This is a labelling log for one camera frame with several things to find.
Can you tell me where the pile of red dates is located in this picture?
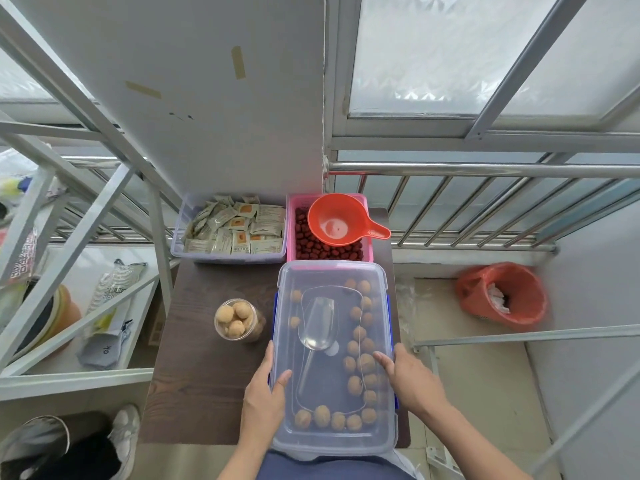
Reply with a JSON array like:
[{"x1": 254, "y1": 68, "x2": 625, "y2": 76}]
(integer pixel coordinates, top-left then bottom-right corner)
[{"x1": 294, "y1": 208, "x2": 365, "y2": 261}]

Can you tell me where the person's right hand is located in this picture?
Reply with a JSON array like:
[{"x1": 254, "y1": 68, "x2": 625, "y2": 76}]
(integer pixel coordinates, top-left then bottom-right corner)
[{"x1": 372, "y1": 343, "x2": 450, "y2": 421}]

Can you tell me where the walnuts heap in jar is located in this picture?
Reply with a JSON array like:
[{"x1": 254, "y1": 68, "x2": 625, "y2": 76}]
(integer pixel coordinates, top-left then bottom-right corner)
[{"x1": 217, "y1": 301, "x2": 257, "y2": 338}]

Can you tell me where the white printed code sheet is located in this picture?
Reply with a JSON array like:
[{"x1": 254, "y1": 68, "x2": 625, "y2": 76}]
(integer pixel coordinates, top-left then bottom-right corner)
[{"x1": 0, "y1": 227, "x2": 40, "y2": 300}]

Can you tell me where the white sneaker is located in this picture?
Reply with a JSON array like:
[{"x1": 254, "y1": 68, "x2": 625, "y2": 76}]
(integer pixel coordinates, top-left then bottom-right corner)
[{"x1": 107, "y1": 404, "x2": 142, "y2": 480}]

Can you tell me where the white printed plastic bag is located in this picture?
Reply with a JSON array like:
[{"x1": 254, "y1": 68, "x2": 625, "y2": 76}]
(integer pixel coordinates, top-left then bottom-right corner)
[{"x1": 86, "y1": 259, "x2": 147, "y2": 340}]

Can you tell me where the person's right forearm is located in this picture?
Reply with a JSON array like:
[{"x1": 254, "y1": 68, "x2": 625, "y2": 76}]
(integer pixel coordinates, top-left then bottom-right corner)
[{"x1": 415, "y1": 395, "x2": 532, "y2": 480}]

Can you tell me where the lavender plastic basket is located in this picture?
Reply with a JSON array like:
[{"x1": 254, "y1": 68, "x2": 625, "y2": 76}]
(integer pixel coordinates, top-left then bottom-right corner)
[{"x1": 170, "y1": 193, "x2": 288, "y2": 265}]

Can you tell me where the person's left forearm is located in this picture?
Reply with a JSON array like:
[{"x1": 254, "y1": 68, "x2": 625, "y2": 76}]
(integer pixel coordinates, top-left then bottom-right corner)
[{"x1": 216, "y1": 435, "x2": 282, "y2": 480}]

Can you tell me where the clear plastic jar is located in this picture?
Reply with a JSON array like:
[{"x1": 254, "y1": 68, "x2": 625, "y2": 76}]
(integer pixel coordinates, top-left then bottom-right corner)
[{"x1": 214, "y1": 299, "x2": 267, "y2": 343}]

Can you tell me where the pile of beige sachets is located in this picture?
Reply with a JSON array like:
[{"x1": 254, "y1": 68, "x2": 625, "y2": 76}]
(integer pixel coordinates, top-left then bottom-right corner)
[{"x1": 183, "y1": 194, "x2": 286, "y2": 255}]

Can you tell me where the red trash bin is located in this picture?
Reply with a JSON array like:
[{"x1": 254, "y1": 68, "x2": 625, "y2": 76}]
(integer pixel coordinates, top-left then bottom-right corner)
[{"x1": 455, "y1": 262, "x2": 549, "y2": 329}]

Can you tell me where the orange plastic funnel scoop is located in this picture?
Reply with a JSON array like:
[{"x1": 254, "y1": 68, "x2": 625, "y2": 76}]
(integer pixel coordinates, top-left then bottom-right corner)
[{"x1": 307, "y1": 193, "x2": 392, "y2": 245}]

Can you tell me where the orange and yellow bowl stack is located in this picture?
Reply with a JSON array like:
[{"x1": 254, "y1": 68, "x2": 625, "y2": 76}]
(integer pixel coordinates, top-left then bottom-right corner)
[{"x1": 12, "y1": 284, "x2": 82, "y2": 356}]

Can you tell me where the clear plastic scoop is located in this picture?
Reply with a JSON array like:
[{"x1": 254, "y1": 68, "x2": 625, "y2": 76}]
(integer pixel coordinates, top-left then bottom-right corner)
[{"x1": 296, "y1": 297, "x2": 338, "y2": 395}]

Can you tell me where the frosted glass window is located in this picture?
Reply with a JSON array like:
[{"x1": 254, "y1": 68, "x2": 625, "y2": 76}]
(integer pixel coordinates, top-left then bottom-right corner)
[{"x1": 327, "y1": 0, "x2": 640, "y2": 153}]

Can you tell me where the white paper waste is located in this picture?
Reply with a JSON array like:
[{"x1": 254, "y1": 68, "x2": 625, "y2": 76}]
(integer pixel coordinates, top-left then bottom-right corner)
[{"x1": 486, "y1": 283, "x2": 512, "y2": 315}]

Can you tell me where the clear box with blue latches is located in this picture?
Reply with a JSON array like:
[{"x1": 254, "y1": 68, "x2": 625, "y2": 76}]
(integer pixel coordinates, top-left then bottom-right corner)
[{"x1": 269, "y1": 290, "x2": 401, "y2": 448}]

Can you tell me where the white metal rack frame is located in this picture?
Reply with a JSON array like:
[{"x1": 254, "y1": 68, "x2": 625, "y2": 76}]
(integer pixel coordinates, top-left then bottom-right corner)
[{"x1": 0, "y1": 0, "x2": 183, "y2": 390}]

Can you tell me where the pink plastic basket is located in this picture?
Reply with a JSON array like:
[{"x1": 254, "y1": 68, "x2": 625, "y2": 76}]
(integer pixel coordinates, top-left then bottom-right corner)
[{"x1": 285, "y1": 193, "x2": 375, "y2": 264}]

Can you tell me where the stainless steel railing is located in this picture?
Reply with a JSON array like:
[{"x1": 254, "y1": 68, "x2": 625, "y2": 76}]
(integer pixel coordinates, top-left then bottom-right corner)
[{"x1": 50, "y1": 155, "x2": 640, "y2": 248}]

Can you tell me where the person's blue garment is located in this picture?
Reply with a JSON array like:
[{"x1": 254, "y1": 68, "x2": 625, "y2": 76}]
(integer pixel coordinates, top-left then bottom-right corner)
[{"x1": 256, "y1": 446, "x2": 417, "y2": 480}]

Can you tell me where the person's left hand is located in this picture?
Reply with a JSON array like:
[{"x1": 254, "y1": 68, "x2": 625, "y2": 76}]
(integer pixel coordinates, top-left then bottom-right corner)
[{"x1": 240, "y1": 340, "x2": 293, "y2": 446}]

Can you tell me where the clear plastic box lid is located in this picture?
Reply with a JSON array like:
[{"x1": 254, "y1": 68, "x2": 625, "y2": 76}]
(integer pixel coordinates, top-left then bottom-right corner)
[{"x1": 271, "y1": 260, "x2": 399, "y2": 457}]

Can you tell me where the pile of walnuts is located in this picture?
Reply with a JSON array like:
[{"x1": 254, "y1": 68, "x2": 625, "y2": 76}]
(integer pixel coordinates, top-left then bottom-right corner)
[{"x1": 289, "y1": 278, "x2": 385, "y2": 433}]

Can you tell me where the brown cardboard box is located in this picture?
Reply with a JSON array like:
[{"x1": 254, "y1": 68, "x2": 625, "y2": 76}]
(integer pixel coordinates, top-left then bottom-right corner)
[{"x1": 146, "y1": 290, "x2": 169, "y2": 348}]

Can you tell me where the grey pouch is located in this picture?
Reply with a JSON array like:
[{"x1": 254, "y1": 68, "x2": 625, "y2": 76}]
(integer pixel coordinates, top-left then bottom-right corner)
[{"x1": 76, "y1": 319, "x2": 134, "y2": 371}]

